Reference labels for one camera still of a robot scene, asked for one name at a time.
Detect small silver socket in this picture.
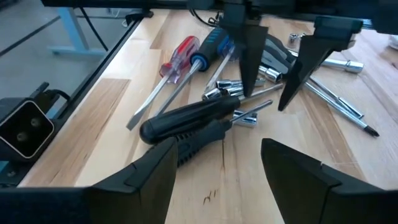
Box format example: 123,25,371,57
287,32,307,47
201,86,243,101
233,110,258,128

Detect black aluminium table frame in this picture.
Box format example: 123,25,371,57
40,9,155,125

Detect silver socket extension bar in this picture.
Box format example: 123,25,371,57
320,58,364,74

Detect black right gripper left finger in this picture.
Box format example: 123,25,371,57
0,136,179,224

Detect small black handle screwdriver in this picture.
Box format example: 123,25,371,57
174,99,274,168

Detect large black handle screwdriver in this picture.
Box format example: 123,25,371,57
139,83,284,146

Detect black blue handle screwdriver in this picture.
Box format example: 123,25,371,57
153,27,231,118

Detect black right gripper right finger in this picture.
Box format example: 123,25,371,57
261,138,398,224

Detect black hanging cable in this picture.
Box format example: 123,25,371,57
79,6,109,52

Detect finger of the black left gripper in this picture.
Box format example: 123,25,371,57
278,15,364,112
220,6,269,98

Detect light blue table leg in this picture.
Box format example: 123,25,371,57
48,6,106,58

